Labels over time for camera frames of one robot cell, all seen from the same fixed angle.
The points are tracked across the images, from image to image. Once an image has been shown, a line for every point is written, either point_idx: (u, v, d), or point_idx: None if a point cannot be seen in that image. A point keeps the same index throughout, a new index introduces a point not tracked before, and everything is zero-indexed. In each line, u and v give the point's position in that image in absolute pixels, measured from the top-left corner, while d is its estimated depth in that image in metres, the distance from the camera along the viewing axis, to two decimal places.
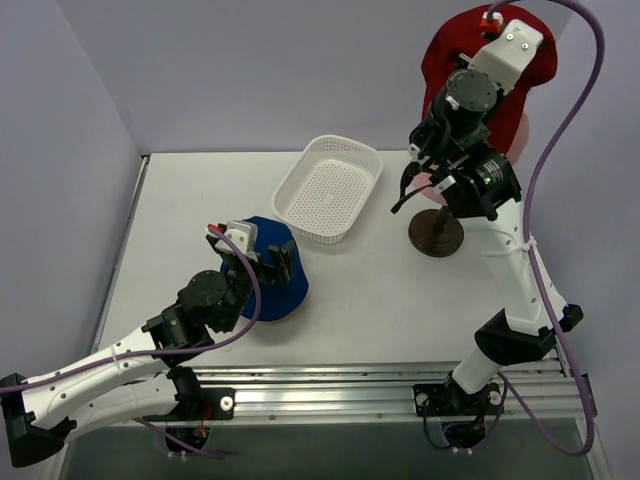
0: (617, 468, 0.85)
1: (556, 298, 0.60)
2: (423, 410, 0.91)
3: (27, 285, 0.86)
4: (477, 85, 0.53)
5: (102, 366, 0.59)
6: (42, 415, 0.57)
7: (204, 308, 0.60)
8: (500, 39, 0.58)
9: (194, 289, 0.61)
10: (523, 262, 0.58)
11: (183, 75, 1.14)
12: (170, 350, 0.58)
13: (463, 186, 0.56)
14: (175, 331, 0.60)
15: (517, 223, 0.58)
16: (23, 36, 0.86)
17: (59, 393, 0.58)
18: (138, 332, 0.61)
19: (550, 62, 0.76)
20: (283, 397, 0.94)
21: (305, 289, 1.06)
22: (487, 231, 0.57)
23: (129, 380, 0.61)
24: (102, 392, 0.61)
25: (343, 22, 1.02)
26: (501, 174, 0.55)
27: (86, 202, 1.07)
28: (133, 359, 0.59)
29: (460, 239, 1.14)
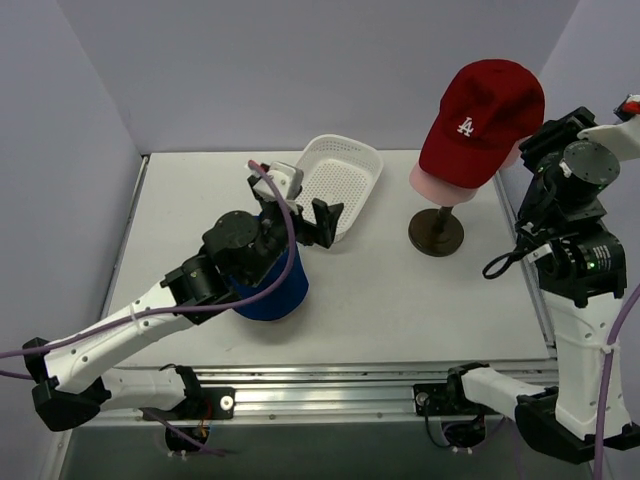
0: (617, 467, 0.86)
1: (619, 414, 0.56)
2: (424, 410, 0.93)
3: (27, 284, 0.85)
4: (598, 163, 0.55)
5: (122, 326, 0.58)
6: (65, 380, 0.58)
7: (231, 250, 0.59)
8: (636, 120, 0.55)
9: (221, 231, 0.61)
10: (598, 362, 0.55)
11: (183, 74, 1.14)
12: (192, 305, 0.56)
13: (561, 256, 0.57)
14: (198, 282, 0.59)
15: (607, 321, 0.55)
16: (25, 37, 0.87)
17: (81, 357, 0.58)
18: (157, 288, 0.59)
19: (538, 117, 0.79)
20: (306, 397, 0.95)
21: (305, 284, 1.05)
22: (570, 314, 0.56)
23: (150, 339, 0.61)
24: (123, 355, 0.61)
25: (344, 23, 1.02)
26: (609, 264, 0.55)
27: (86, 201, 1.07)
28: (154, 317, 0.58)
29: (460, 238, 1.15)
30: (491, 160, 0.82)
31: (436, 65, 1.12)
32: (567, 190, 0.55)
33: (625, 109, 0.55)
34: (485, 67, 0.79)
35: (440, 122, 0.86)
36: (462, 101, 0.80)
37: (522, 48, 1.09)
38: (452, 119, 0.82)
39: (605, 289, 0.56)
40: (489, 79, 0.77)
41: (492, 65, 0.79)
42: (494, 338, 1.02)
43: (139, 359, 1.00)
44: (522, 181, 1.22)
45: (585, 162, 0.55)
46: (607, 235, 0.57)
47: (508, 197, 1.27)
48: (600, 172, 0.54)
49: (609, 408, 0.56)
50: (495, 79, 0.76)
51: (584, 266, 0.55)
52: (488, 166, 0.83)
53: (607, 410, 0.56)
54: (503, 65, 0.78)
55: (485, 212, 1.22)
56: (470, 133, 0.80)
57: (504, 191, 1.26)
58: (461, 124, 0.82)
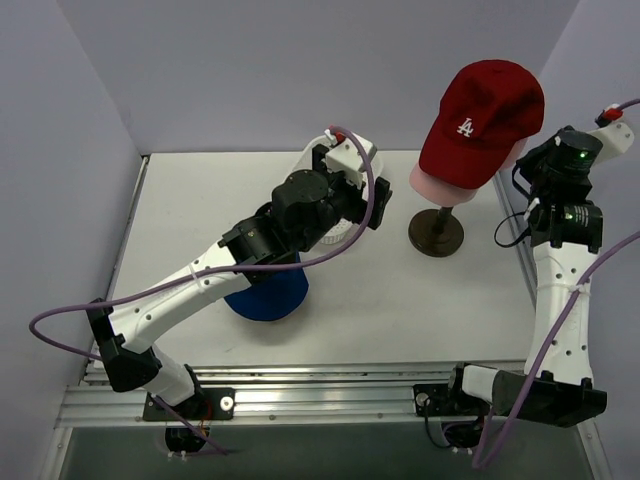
0: (617, 468, 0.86)
1: (579, 363, 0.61)
2: (424, 410, 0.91)
3: (27, 284, 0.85)
4: (584, 138, 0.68)
5: (183, 284, 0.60)
6: (130, 338, 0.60)
7: (302, 205, 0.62)
8: (611, 126, 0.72)
9: (292, 187, 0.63)
10: (564, 298, 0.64)
11: (183, 75, 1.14)
12: (252, 264, 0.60)
13: (545, 209, 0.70)
14: (255, 242, 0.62)
15: (578, 269, 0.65)
16: (25, 38, 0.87)
17: (145, 314, 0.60)
18: (215, 249, 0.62)
19: (538, 118, 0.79)
20: (324, 396, 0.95)
21: (305, 284, 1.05)
22: (546, 257, 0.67)
23: (208, 300, 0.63)
24: (182, 315, 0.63)
25: (344, 23, 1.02)
26: (585, 220, 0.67)
27: (86, 201, 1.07)
28: (213, 277, 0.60)
29: (460, 238, 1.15)
30: (491, 161, 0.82)
31: (436, 66, 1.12)
32: (558, 158, 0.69)
33: (605, 116, 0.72)
34: (484, 68, 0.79)
35: (440, 123, 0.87)
36: (461, 102, 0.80)
37: (521, 48, 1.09)
38: (452, 120, 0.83)
39: (580, 243, 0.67)
40: (488, 80, 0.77)
41: (491, 66, 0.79)
42: (494, 338, 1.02)
43: None
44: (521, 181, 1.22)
45: (577, 137, 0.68)
46: (591, 205, 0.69)
47: (509, 198, 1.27)
48: (587, 144, 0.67)
49: (568, 352, 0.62)
50: (495, 80, 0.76)
51: (562, 216, 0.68)
52: (488, 167, 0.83)
53: (567, 352, 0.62)
54: (502, 66, 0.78)
55: (484, 212, 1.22)
56: (470, 134, 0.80)
57: (504, 192, 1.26)
58: (461, 124, 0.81)
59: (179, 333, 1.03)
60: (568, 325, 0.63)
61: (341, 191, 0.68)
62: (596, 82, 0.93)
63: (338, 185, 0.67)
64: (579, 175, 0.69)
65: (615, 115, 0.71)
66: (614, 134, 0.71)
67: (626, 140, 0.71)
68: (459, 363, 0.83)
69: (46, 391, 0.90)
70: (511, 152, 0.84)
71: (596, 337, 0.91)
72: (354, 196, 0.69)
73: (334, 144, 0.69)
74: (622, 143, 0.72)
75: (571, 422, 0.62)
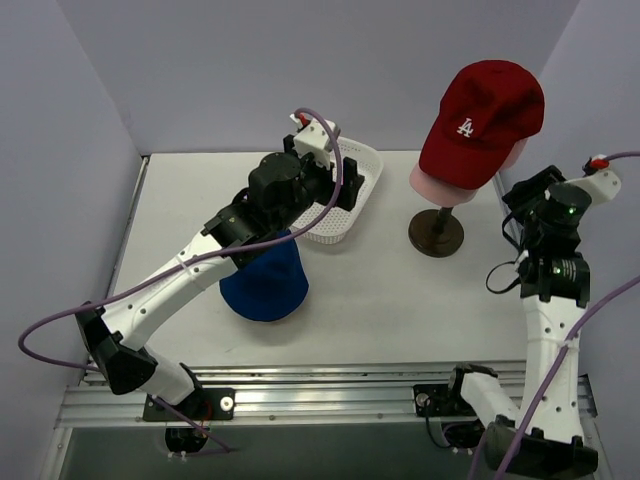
0: (618, 468, 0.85)
1: (570, 419, 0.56)
2: (424, 411, 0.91)
3: (27, 283, 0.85)
4: (575, 192, 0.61)
5: (174, 275, 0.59)
6: (129, 334, 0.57)
7: (280, 186, 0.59)
8: (598, 176, 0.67)
9: (267, 168, 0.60)
10: (554, 354, 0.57)
11: (183, 75, 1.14)
12: (237, 246, 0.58)
13: (533, 261, 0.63)
14: (237, 226, 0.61)
15: (566, 323, 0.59)
16: (25, 38, 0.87)
17: (140, 308, 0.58)
18: (199, 238, 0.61)
19: (538, 118, 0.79)
20: (296, 397, 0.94)
21: (305, 283, 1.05)
22: (534, 310, 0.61)
23: (199, 288, 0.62)
24: (175, 307, 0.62)
25: (344, 23, 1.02)
26: (574, 276, 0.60)
27: (86, 200, 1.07)
28: (203, 264, 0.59)
29: (460, 239, 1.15)
30: (492, 161, 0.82)
31: (436, 66, 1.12)
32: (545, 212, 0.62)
33: (592, 166, 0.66)
34: (484, 68, 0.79)
35: (440, 123, 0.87)
36: (461, 102, 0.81)
37: (521, 48, 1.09)
38: (452, 120, 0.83)
39: (568, 296, 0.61)
40: (488, 80, 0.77)
41: (491, 66, 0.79)
42: (494, 339, 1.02)
43: None
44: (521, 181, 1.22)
45: (565, 190, 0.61)
46: (580, 258, 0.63)
47: None
48: (577, 199, 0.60)
49: (559, 408, 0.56)
50: (494, 79, 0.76)
51: (550, 270, 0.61)
52: (488, 167, 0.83)
53: (557, 409, 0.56)
54: (502, 65, 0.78)
55: (484, 212, 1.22)
56: (470, 134, 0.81)
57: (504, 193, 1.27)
58: (461, 124, 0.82)
59: (179, 333, 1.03)
60: (556, 379, 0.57)
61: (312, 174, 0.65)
62: (595, 82, 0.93)
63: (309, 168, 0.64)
64: (570, 228, 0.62)
65: (603, 165, 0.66)
66: (600, 184, 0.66)
67: (614, 190, 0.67)
68: (460, 364, 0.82)
69: (45, 391, 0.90)
70: (511, 152, 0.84)
71: (597, 337, 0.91)
72: (325, 180, 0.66)
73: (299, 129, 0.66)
74: (610, 192, 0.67)
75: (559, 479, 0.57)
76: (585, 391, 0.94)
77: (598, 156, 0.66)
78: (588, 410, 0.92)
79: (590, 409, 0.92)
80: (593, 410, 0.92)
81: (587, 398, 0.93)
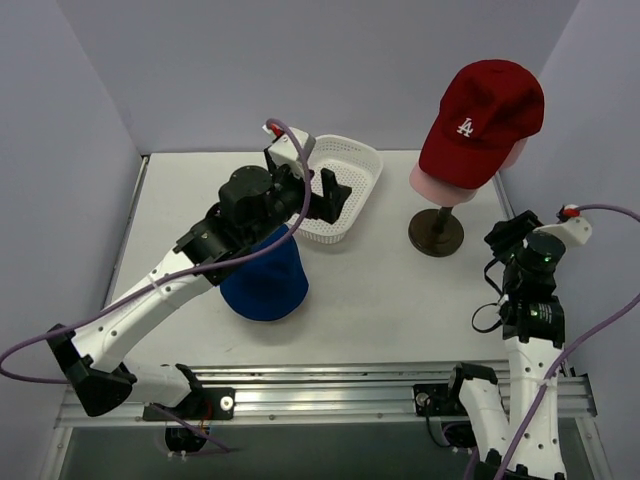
0: (617, 468, 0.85)
1: (551, 458, 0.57)
2: (424, 410, 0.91)
3: (27, 284, 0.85)
4: (552, 243, 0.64)
5: (144, 295, 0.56)
6: (98, 358, 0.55)
7: (252, 201, 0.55)
8: (571, 221, 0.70)
9: (237, 182, 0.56)
10: (534, 393, 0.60)
11: (182, 75, 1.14)
12: (210, 263, 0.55)
13: (512, 304, 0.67)
14: (210, 242, 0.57)
15: (544, 361, 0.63)
16: (24, 37, 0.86)
17: (109, 331, 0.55)
18: (171, 255, 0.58)
19: (538, 117, 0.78)
20: (292, 397, 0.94)
21: (305, 283, 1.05)
22: (514, 350, 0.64)
23: (174, 306, 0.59)
24: (150, 327, 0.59)
25: (344, 23, 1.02)
26: (549, 318, 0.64)
27: (86, 200, 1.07)
28: (174, 282, 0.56)
29: (460, 239, 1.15)
30: (492, 160, 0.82)
31: (435, 66, 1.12)
32: (522, 259, 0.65)
33: (565, 214, 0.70)
34: (484, 68, 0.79)
35: (440, 123, 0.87)
36: (461, 102, 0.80)
37: (521, 48, 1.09)
38: (452, 120, 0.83)
39: (544, 337, 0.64)
40: (487, 80, 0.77)
41: (491, 66, 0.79)
42: (494, 338, 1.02)
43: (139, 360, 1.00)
44: (521, 181, 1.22)
45: (542, 240, 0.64)
46: (557, 302, 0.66)
47: (508, 199, 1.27)
48: (552, 248, 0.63)
49: (541, 445, 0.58)
50: (494, 80, 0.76)
51: (527, 313, 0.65)
52: (488, 167, 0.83)
53: (538, 447, 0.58)
54: (501, 65, 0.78)
55: (484, 212, 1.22)
56: (470, 133, 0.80)
57: (504, 193, 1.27)
58: (461, 124, 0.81)
59: (180, 333, 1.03)
60: (538, 416, 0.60)
61: (290, 186, 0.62)
62: (594, 82, 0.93)
63: (287, 180, 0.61)
64: (547, 274, 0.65)
65: (575, 214, 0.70)
66: (574, 229, 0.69)
67: (585, 235, 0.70)
68: (459, 364, 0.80)
69: (45, 391, 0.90)
70: (511, 151, 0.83)
71: (596, 336, 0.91)
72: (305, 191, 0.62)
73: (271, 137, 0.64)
74: (582, 238, 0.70)
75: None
76: (585, 391, 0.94)
77: (571, 206, 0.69)
78: (588, 409, 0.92)
79: (590, 409, 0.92)
80: (593, 410, 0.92)
81: (587, 398, 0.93)
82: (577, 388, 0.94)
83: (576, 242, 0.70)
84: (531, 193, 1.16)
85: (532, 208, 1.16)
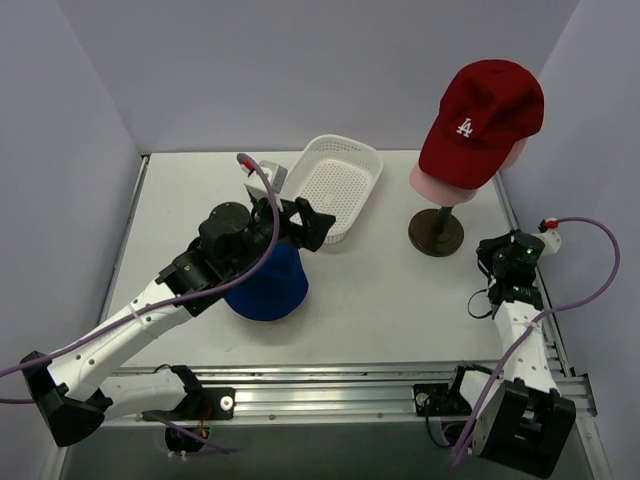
0: (617, 468, 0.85)
1: (543, 378, 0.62)
2: (424, 410, 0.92)
3: (27, 284, 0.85)
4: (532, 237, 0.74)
5: (124, 325, 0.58)
6: (74, 386, 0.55)
7: (230, 237, 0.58)
8: (547, 233, 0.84)
9: (217, 219, 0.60)
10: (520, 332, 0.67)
11: (182, 74, 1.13)
12: (191, 294, 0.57)
13: (499, 287, 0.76)
14: (191, 275, 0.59)
15: (529, 315, 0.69)
16: (24, 38, 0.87)
17: (87, 359, 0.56)
18: (154, 285, 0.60)
19: (537, 116, 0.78)
20: (292, 397, 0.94)
21: (304, 284, 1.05)
22: (504, 314, 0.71)
23: (153, 335, 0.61)
24: (128, 356, 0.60)
25: (343, 22, 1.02)
26: (530, 293, 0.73)
27: (86, 200, 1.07)
28: (155, 312, 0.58)
29: (460, 239, 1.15)
30: (492, 159, 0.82)
31: (436, 65, 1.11)
32: (508, 249, 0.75)
33: (546, 224, 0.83)
34: (484, 68, 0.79)
35: (440, 122, 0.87)
36: (460, 102, 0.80)
37: (521, 47, 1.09)
38: (452, 120, 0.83)
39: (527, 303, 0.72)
40: (487, 79, 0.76)
41: (490, 65, 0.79)
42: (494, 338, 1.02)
43: (139, 360, 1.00)
44: (521, 181, 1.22)
45: (526, 236, 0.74)
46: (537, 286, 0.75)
47: (508, 198, 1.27)
48: (533, 242, 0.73)
49: (533, 367, 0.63)
50: (493, 80, 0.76)
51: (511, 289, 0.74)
52: (488, 167, 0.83)
53: (532, 369, 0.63)
54: (501, 65, 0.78)
55: (484, 212, 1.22)
56: (469, 134, 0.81)
57: (504, 193, 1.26)
58: (461, 124, 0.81)
59: (180, 333, 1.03)
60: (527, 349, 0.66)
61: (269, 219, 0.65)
62: (595, 81, 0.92)
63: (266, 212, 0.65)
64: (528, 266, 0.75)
65: (554, 225, 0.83)
66: (549, 238, 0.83)
67: (557, 244, 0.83)
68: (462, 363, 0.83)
69: None
70: (511, 151, 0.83)
71: (596, 337, 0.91)
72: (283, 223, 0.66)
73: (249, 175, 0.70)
74: (554, 247, 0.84)
75: (555, 457, 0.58)
76: (585, 391, 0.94)
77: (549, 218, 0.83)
78: (588, 409, 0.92)
79: (590, 408, 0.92)
80: (593, 410, 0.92)
81: (587, 398, 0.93)
82: (576, 387, 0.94)
83: (549, 250, 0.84)
84: (532, 193, 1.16)
85: (533, 208, 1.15)
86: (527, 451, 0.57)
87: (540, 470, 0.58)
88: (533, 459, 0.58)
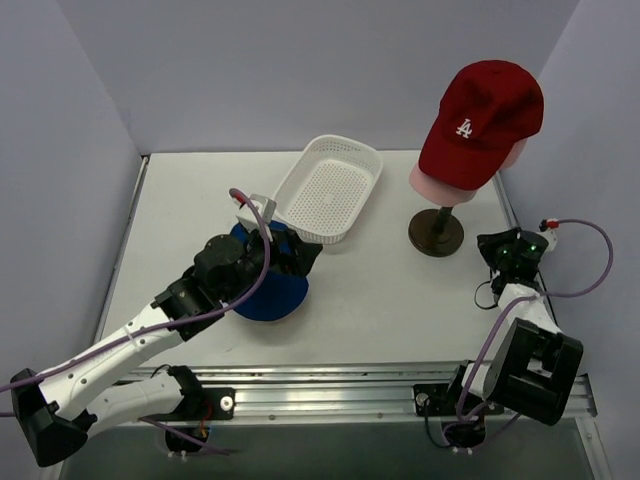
0: (618, 468, 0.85)
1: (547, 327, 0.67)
2: (424, 410, 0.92)
3: (27, 284, 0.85)
4: (536, 235, 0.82)
5: (118, 346, 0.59)
6: (65, 404, 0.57)
7: (224, 268, 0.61)
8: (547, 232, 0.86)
9: (212, 250, 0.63)
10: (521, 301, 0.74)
11: (181, 74, 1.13)
12: (186, 318, 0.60)
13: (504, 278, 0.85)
14: (186, 301, 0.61)
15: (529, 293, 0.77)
16: (24, 38, 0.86)
17: (79, 379, 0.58)
18: (148, 309, 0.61)
19: (536, 117, 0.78)
20: (290, 397, 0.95)
21: (303, 288, 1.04)
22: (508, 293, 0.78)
23: (146, 357, 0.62)
24: (120, 375, 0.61)
25: (343, 22, 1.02)
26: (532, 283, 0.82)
27: (86, 201, 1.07)
28: (149, 335, 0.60)
29: (460, 239, 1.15)
30: (492, 160, 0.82)
31: (436, 65, 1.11)
32: (514, 245, 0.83)
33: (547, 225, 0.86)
34: (484, 69, 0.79)
35: (440, 123, 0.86)
36: (460, 103, 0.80)
37: (522, 47, 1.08)
38: (452, 120, 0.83)
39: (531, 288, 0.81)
40: (487, 80, 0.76)
41: (490, 66, 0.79)
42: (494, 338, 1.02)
43: None
44: (521, 181, 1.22)
45: (532, 234, 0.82)
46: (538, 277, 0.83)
47: (508, 199, 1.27)
48: (536, 239, 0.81)
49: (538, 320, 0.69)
50: (493, 81, 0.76)
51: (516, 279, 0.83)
52: (488, 167, 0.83)
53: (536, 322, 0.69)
54: (500, 66, 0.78)
55: (484, 212, 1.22)
56: (469, 134, 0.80)
57: (504, 193, 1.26)
58: (461, 125, 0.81)
59: None
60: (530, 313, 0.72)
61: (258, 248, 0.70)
62: (595, 81, 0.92)
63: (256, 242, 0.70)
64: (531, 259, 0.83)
65: (554, 226, 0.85)
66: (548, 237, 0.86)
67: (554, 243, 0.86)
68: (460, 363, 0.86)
69: None
70: (511, 151, 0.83)
71: (596, 337, 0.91)
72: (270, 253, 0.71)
73: (240, 208, 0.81)
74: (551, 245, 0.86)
75: (564, 400, 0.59)
76: (585, 391, 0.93)
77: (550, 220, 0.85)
78: (588, 409, 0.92)
79: (590, 409, 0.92)
80: (593, 410, 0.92)
81: (587, 398, 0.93)
82: (576, 388, 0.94)
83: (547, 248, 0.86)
84: (532, 192, 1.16)
85: (533, 208, 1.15)
86: (540, 393, 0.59)
87: (549, 414, 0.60)
88: (544, 401, 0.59)
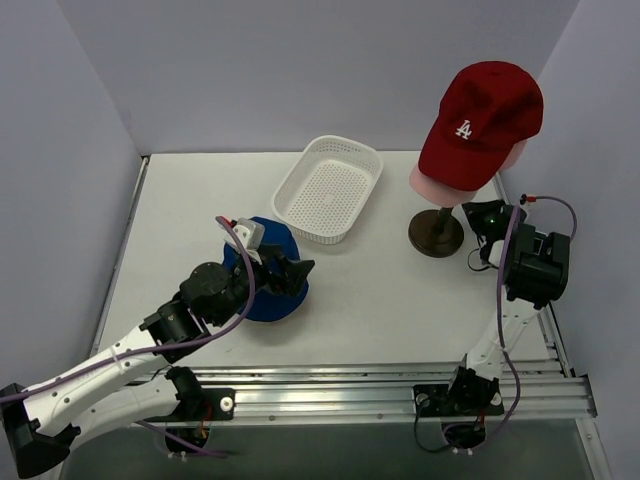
0: (617, 469, 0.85)
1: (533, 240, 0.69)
2: (424, 411, 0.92)
3: (27, 286, 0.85)
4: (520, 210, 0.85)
5: (102, 368, 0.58)
6: (46, 422, 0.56)
7: (208, 295, 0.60)
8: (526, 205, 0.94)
9: (198, 277, 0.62)
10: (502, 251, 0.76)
11: (182, 75, 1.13)
12: (171, 344, 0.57)
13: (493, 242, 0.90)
14: (173, 327, 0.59)
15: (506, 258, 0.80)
16: (24, 39, 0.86)
17: (62, 398, 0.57)
18: (136, 331, 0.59)
19: (535, 119, 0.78)
20: (289, 398, 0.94)
21: (300, 296, 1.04)
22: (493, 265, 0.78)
23: (133, 378, 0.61)
24: (105, 394, 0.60)
25: (343, 23, 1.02)
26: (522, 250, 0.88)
27: (86, 202, 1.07)
28: (135, 358, 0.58)
29: (460, 239, 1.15)
30: (491, 160, 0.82)
31: (436, 66, 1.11)
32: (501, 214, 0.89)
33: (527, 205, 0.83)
34: (484, 70, 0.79)
35: (440, 123, 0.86)
36: (460, 104, 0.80)
37: (522, 48, 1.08)
38: (452, 121, 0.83)
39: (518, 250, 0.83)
40: (487, 80, 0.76)
41: (490, 67, 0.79)
42: None
43: None
44: (521, 182, 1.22)
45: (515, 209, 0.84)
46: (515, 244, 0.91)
47: (508, 199, 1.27)
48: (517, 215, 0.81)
49: None
50: (492, 81, 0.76)
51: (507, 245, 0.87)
52: (487, 168, 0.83)
53: None
54: (500, 68, 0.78)
55: None
56: (469, 135, 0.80)
57: (504, 194, 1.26)
58: (461, 126, 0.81)
59: None
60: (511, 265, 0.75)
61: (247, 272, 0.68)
62: (595, 82, 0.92)
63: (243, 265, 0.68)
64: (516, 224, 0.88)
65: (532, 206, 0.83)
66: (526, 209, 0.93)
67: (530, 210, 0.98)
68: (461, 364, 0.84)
69: None
70: (510, 151, 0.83)
71: (596, 337, 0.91)
72: None
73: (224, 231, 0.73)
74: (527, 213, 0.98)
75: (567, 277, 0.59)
76: (585, 391, 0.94)
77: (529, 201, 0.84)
78: (588, 410, 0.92)
79: (590, 409, 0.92)
80: (593, 410, 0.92)
81: (587, 398, 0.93)
82: (577, 388, 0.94)
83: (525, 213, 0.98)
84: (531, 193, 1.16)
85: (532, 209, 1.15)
86: (543, 271, 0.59)
87: (555, 291, 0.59)
88: (546, 279, 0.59)
